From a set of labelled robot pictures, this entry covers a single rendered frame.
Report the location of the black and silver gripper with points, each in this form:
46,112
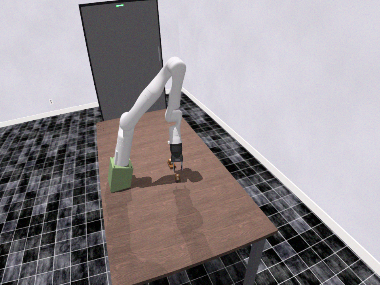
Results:
176,150

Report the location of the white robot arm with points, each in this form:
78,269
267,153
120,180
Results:
174,68

